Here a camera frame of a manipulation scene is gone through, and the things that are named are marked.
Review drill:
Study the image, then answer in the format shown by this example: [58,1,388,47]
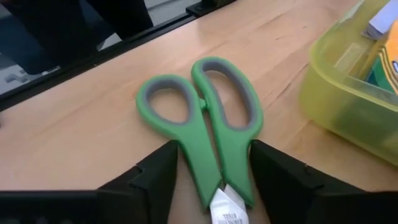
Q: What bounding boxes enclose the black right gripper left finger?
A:
[96,139,180,224]

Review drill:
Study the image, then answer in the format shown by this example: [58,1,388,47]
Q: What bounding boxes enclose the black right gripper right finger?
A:
[250,139,361,224]

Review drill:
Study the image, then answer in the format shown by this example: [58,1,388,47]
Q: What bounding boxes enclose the green handled scissors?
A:
[135,55,264,224]

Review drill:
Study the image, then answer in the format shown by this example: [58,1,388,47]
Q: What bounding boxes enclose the yellow translucent pencil case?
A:
[298,0,398,167]

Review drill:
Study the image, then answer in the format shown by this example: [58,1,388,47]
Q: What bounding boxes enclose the yellow green crayon box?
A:
[357,20,398,96]

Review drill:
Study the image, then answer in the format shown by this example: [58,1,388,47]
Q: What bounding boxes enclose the white sticky note pad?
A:
[361,0,398,40]

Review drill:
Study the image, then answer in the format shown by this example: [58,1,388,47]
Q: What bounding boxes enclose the person's legs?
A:
[0,0,154,75]

